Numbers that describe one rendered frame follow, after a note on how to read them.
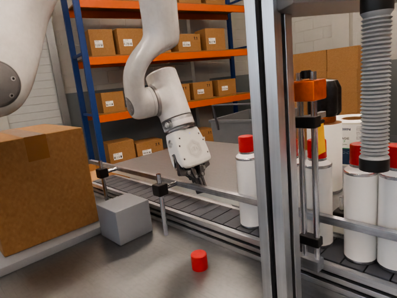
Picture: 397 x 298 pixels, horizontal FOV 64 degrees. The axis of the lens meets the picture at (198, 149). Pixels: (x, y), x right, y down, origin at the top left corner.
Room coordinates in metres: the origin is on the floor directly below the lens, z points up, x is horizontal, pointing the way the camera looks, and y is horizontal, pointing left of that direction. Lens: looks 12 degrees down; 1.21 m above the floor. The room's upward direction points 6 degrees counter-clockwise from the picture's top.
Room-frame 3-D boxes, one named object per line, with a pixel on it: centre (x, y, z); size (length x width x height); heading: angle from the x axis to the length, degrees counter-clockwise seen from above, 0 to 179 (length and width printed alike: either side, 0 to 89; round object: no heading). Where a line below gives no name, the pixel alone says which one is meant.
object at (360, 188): (0.50, -0.26, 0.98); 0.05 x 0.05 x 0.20
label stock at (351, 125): (1.10, -0.55, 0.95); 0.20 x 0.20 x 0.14
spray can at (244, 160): (0.67, -0.10, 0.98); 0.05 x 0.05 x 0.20
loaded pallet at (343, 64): (4.28, -1.83, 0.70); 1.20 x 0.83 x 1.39; 38
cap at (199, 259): (0.60, 0.02, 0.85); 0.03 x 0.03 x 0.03
